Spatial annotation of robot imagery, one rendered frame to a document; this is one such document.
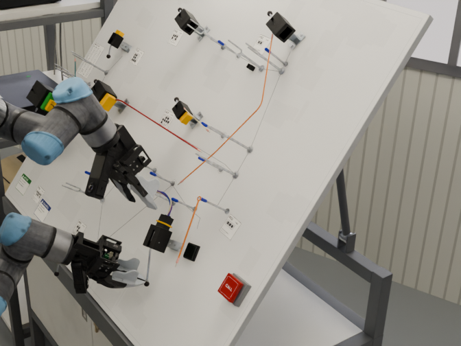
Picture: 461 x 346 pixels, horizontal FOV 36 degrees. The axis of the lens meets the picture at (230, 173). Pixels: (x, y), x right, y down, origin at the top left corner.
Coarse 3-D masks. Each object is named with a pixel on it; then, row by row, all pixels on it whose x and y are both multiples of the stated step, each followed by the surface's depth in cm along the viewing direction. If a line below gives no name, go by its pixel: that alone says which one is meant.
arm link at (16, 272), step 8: (0, 248) 163; (0, 256) 162; (8, 256) 161; (0, 264) 160; (8, 264) 161; (16, 264) 162; (24, 264) 163; (8, 272) 159; (16, 272) 161; (16, 280) 161
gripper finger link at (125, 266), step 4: (120, 260) 173; (124, 260) 173; (128, 260) 173; (132, 260) 173; (136, 260) 173; (120, 264) 173; (124, 264) 173; (128, 264) 173; (132, 264) 174; (136, 264) 174; (120, 268) 173; (124, 268) 174; (128, 268) 174; (132, 268) 174; (136, 268) 174; (124, 272) 174; (140, 276) 176; (144, 280) 175
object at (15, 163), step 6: (12, 156) 276; (18, 156) 277; (24, 156) 277; (6, 162) 273; (12, 162) 272; (18, 162) 272; (6, 168) 270; (12, 168) 269; (18, 168) 268; (6, 174) 267; (12, 174) 266; (6, 180) 265; (12, 180) 263; (6, 186) 263
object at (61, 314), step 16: (32, 272) 252; (48, 272) 236; (32, 288) 257; (48, 288) 240; (64, 288) 225; (32, 304) 262; (48, 304) 245; (64, 304) 229; (48, 320) 250; (64, 320) 234; (80, 320) 220; (64, 336) 238; (80, 336) 224
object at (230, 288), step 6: (228, 276) 162; (234, 276) 162; (222, 282) 163; (228, 282) 162; (234, 282) 161; (240, 282) 160; (222, 288) 162; (228, 288) 161; (234, 288) 160; (240, 288) 160; (222, 294) 162; (228, 294) 160; (234, 294) 160; (228, 300) 160; (234, 300) 160
